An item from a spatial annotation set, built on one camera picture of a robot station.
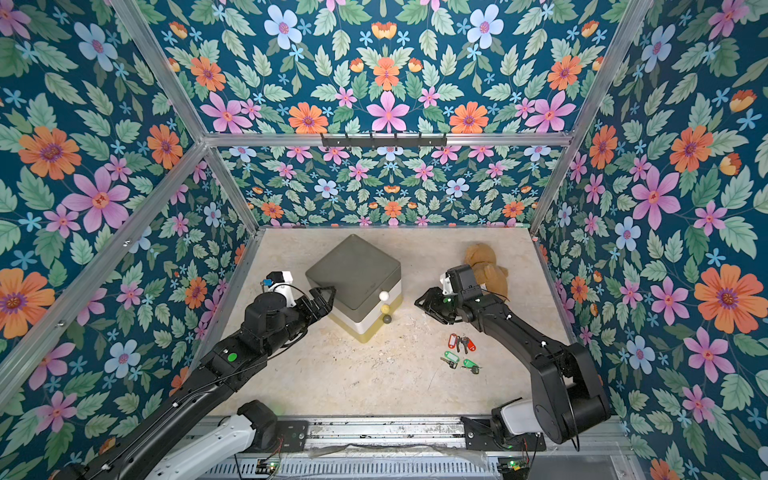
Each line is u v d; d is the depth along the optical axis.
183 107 0.85
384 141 0.93
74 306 0.56
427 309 0.77
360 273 0.80
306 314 0.64
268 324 0.52
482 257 1.00
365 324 0.81
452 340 0.90
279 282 0.64
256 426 0.62
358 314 0.75
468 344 0.89
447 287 0.80
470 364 0.86
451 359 0.86
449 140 0.92
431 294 0.78
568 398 0.40
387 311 0.86
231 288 1.08
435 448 0.72
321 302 0.64
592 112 0.86
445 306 0.74
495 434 0.66
